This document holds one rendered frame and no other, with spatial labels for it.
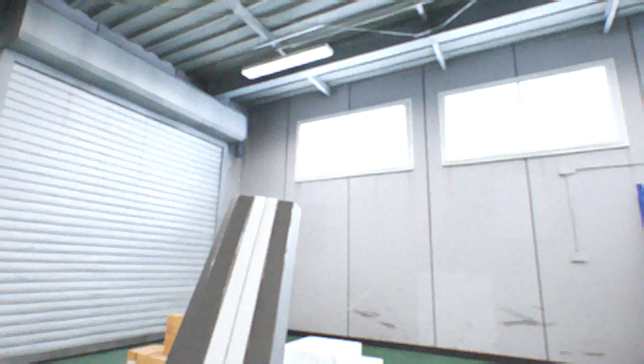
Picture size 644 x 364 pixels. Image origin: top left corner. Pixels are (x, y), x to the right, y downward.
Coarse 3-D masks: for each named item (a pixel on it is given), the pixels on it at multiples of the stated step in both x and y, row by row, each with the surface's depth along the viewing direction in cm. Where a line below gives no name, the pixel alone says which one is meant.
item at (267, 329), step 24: (264, 216) 9; (288, 216) 9; (264, 240) 8; (288, 240) 8; (264, 264) 7; (288, 264) 7; (264, 288) 7; (288, 288) 7; (240, 312) 6; (264, 312) 6; (288, 312) 7; (240, 336) 6; (264, 336) 6; (240, 360) 6; (264, 360) 6
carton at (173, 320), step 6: (168, 318) 307; (174, 318) 304; (180, 318) 301; (168, 324) 305; (174, 324) 302; (168, 330) 304; (174, 330) 301; (168, 336) 303; (174, 336) 300; (168, 342) 301; (168, 348) 300
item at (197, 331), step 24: (240, 216) 8; (216, 240) 8; (240, 240) 8; (216, 264) 7; (240, 264) 7; (216, 288) 7; (240, 288) 7; (192, 312) 6; (216, 312) 6; (192, 336) 6; (216, 336) 6; (168, 360) 6; (192, 360) 5; (216, 360) 5
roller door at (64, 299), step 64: (0, 64) 356; (0, 128) 355; (64, 128) 406; (128, 128) 474; (192, 128) 565; (0, 192) 350; (64, 192) 400; (128, 192) 468; (192, 192) 560; (0, 256) 346; (64, 256) 394; (128, 256) 460; (192, 256) 546; (0, 320) 341; (64, 320) 390; (128, 320) 451
